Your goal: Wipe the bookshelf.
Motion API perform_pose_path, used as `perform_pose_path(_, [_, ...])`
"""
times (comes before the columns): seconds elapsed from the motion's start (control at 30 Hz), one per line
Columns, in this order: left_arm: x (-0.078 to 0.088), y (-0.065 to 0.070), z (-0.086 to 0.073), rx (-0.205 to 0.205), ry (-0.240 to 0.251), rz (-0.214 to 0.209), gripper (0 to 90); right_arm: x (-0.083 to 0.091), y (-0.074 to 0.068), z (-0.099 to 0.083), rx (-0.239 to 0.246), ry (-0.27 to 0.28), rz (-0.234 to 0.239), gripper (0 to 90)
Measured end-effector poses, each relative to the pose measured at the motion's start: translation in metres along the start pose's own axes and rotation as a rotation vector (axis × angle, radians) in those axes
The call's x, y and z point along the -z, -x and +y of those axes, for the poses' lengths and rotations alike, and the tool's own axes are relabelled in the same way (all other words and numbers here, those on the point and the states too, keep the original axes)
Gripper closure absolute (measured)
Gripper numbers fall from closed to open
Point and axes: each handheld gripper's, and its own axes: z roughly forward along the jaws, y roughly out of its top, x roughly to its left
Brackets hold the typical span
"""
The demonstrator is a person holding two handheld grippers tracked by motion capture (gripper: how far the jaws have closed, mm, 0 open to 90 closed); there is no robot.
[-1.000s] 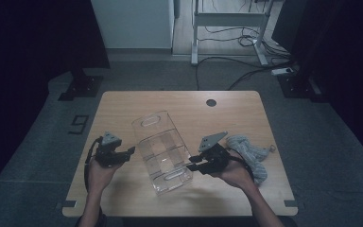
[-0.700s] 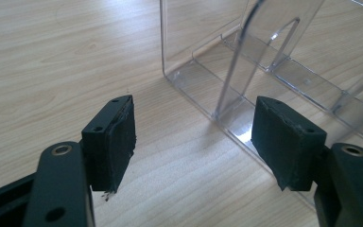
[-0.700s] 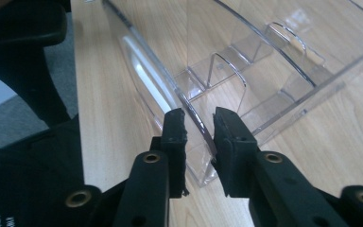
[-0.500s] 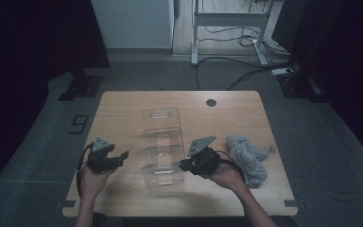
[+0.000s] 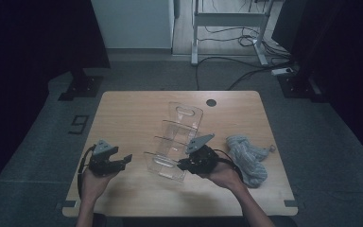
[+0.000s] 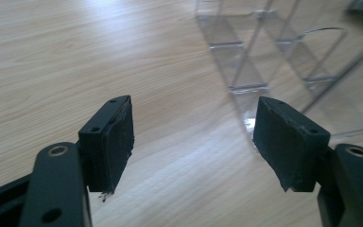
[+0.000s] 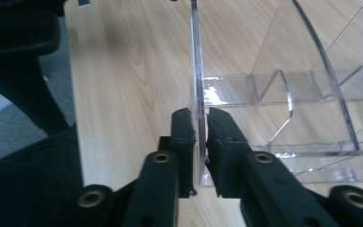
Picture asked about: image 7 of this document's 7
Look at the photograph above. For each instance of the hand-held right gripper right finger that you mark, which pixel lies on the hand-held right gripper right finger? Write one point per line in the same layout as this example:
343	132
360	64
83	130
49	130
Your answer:
252	176

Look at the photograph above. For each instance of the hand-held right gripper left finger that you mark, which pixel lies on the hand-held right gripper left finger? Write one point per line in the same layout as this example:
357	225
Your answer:
167	176

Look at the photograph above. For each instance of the clear acrylic divided box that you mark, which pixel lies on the clear acrylic divided box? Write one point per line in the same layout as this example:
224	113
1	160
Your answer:
296	94

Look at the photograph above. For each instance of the black chair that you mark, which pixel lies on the black chair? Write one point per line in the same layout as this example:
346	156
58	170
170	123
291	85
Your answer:
19	176

